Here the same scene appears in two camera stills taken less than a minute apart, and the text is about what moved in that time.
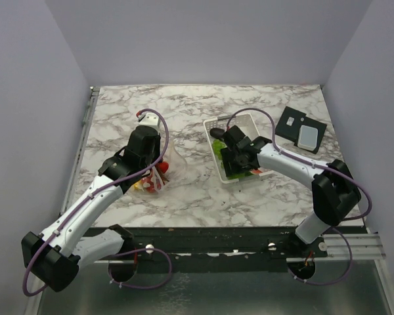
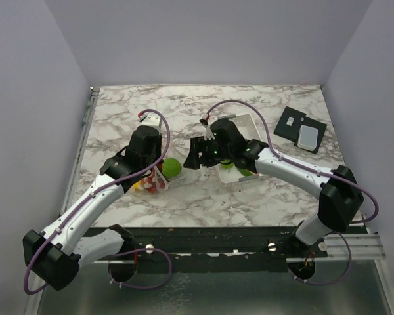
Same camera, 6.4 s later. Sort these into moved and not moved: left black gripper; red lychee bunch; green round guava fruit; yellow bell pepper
Moved: green round guava fruit
Not moved: yellow bell pepper; left black gripper; red lychee bunch
